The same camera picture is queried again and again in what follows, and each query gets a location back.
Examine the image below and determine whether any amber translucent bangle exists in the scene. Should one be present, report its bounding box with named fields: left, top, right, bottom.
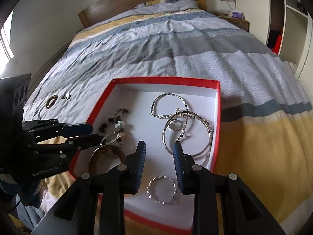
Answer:
left=88, top=145, right=126, bottom=176

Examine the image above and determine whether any dark brown bangle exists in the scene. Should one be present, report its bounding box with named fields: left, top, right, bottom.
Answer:
left=45, top=94, right=58, bottom=109

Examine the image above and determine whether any small silver twisted bracelet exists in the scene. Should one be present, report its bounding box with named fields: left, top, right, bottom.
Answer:
left=146, top=175, right=178, bottom=205

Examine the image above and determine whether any beaded stone bracelet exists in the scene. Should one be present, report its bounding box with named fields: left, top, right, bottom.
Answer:
left=98, top=107, right=130, bottom=150

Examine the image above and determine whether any red shallow box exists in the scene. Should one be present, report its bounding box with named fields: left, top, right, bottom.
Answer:
left=68, top=76, right=222, bottom=235

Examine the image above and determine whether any silver chain bracelet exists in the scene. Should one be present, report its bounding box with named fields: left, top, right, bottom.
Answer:
left=150, top=92, right=190, bottom=142

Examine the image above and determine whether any window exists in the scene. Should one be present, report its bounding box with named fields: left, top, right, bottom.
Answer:
left=1, top=11, right=14, bottom=65

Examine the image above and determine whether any striped duvet bed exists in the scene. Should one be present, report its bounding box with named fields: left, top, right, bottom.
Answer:
left=24, top=9, right=312, bottom=234

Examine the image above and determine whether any grey striped pillow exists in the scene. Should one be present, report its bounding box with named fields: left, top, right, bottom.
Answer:
left=135, top=0, right=199, bottom=12

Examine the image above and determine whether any red object in wardrobe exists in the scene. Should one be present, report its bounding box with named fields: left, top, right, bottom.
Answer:
left=272, top=29, right=283, bottom=55

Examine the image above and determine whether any wooden nightstand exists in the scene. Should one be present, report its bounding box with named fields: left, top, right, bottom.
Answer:
left=214, top=12, right=250, bottom=32

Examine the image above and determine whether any purple tissue box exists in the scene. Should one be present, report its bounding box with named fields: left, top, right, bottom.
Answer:
left=231, top=11, right=245, bottom=19

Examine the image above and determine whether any white wardrobe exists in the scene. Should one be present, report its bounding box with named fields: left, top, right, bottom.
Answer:
left=235, top=0, right=312, bottom=97

